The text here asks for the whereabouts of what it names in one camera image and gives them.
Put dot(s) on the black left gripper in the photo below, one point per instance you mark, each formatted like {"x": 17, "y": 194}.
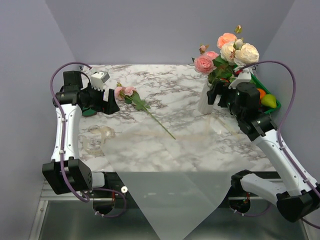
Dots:
{"x": 109, "y": 107}

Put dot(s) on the green plastic basket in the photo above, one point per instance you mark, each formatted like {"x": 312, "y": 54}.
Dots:
{"x": 258, "y": 84}

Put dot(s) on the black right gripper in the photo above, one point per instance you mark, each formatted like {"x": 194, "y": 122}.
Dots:
{"x": 218, "y": 88}

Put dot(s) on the toy yellow-green pear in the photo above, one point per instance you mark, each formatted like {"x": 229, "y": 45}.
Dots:
{"x": 269, "y": 101}

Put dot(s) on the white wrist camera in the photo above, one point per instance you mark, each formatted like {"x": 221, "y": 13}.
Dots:
{"x": 98, "y": 80}
{"x": 242, "y": 75}

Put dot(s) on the pink double rose stem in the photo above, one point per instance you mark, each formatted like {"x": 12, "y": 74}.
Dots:
{"x": 204, "y": 63}

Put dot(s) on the white wrapping paper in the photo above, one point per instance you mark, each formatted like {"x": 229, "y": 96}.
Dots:
{"x": 154, "y": 155}

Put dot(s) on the aluminium frame rail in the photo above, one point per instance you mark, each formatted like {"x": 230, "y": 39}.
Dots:
{"x": 60, "y": 217}

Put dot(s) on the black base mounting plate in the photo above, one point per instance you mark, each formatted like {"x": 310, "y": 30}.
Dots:
{"x": 154, "y": 191}

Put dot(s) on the small pink rose stem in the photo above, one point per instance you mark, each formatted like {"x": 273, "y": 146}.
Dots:
{"x": 130, "y": 96}

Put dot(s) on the peach rose stem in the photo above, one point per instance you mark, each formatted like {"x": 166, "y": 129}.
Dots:
{"x": 229, "y": 37}

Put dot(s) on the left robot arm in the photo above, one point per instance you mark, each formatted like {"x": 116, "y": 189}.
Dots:
{"x": 65, "y": 171}

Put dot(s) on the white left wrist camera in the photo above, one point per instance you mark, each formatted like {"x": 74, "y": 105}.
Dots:
{"x": 98, "y": 80}

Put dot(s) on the white ribbed vase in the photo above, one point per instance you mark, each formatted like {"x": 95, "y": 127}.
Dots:
{"x": 203, "y": 106}

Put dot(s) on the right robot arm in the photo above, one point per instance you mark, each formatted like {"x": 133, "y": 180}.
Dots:
{"x": 300, "y": 194}

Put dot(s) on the white rose stem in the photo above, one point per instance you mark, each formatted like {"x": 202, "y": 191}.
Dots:
{"x": 232, "y": 55}

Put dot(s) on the toy orange fruit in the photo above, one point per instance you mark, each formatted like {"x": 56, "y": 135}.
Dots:
{"x": 262, "y": 93}

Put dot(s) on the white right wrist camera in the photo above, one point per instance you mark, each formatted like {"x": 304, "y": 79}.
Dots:
{"x": 242, "y": 75}

